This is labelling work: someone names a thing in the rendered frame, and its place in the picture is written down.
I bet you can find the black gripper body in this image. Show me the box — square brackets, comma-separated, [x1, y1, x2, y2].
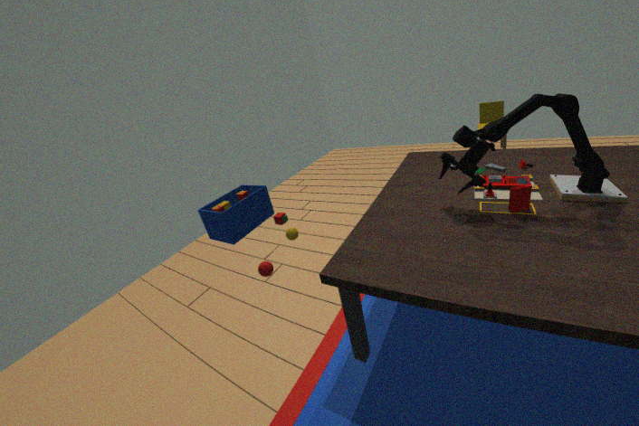
[440, 150, 485, 187]

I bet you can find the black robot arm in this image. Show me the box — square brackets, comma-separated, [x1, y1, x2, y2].
[453, 93, 610, 194]

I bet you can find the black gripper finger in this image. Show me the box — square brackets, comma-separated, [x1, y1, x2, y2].
[440, 160, 451, 179]
[458, 180, 478, 194]

